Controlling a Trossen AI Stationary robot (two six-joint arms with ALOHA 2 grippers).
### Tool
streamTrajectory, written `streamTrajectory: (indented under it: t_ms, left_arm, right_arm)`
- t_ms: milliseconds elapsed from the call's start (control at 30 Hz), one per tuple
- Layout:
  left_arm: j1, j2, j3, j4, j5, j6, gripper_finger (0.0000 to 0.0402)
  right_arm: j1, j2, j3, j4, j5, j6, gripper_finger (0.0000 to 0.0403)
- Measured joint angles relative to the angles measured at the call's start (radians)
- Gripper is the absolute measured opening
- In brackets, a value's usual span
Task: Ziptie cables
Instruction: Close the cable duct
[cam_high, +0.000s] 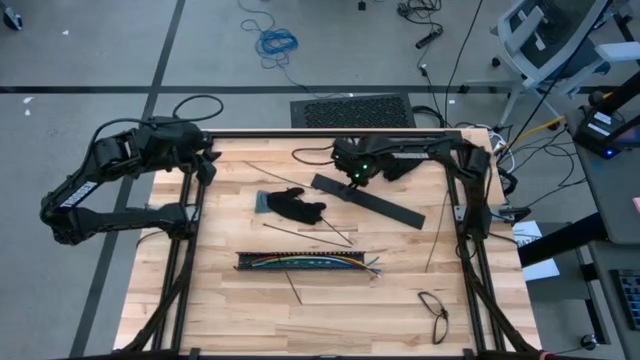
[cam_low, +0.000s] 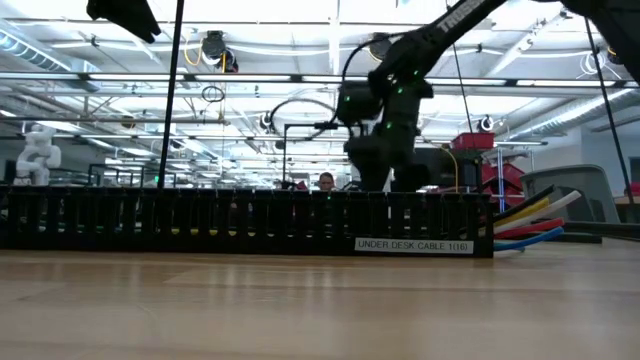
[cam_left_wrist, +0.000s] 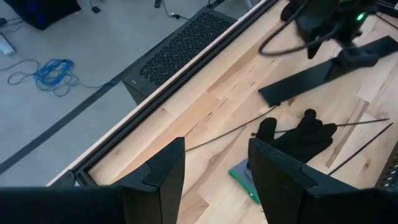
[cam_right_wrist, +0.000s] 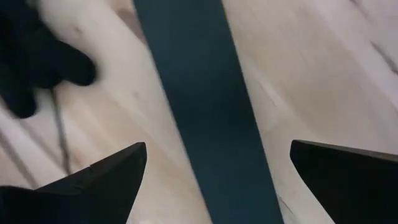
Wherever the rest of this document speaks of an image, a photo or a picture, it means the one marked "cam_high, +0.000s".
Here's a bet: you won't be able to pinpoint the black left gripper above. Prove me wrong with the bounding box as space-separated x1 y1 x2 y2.
188 134 223 187

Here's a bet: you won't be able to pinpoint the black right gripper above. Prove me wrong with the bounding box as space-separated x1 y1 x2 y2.
331 137 386 194

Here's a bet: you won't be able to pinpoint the black duct cover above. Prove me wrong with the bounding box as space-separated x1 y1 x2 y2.
309 172 427 231

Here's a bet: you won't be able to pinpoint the black glove with grey cuff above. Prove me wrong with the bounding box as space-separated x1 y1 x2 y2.
380 157 426 183
254 187 329 226

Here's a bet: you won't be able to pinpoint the white cable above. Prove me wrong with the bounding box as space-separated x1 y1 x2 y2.
319 259 384 277

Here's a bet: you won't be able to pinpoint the black slotted cable duct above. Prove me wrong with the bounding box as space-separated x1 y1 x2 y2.
234 250 369 274

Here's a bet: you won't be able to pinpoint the brown zip tie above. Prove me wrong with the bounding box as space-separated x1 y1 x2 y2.
424 189 450 274

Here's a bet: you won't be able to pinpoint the black eyeglasses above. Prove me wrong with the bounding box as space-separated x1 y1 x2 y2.
417 291 450 346

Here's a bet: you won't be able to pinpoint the black power strip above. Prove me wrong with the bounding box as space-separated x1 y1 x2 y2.
414 27 444 50

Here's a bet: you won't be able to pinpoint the white paper sheet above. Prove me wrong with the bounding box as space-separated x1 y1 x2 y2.
512 219 560 282

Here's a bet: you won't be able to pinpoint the black caster wheel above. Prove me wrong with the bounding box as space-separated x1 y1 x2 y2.
0 7 24 31

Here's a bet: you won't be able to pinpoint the black device with blue light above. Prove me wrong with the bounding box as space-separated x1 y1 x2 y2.
572 107 640 159

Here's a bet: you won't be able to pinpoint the grey office chair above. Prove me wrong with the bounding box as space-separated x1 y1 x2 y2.
462 0 640 129

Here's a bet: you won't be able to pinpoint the grey side desk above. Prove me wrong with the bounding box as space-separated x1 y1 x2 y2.
517 107 640 360

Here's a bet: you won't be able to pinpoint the black stand pole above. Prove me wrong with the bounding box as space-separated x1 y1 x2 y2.
587 69 640 116

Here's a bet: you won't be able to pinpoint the black keyboard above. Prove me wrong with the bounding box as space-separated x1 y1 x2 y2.
609 268 640 331

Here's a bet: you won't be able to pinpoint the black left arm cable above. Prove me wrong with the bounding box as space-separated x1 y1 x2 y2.
87 93 225 161

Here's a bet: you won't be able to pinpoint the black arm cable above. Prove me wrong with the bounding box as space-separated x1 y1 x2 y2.
87 93 225 161
290 144 336 167

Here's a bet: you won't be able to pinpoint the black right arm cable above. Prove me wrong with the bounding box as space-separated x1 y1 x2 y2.
290 144 336 167

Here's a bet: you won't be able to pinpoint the blue coiled floor cable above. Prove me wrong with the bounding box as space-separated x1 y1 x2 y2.
237 0 321 99

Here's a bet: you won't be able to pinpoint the black hanging cable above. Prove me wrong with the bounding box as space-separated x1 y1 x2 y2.
443 0 485 126
505 0 616 150

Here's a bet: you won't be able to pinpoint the black tangled floor cable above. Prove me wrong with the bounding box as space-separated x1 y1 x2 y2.
397 0 444 26

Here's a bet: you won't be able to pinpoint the yellow hanging cable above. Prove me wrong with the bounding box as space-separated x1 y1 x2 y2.
507 115 566 149

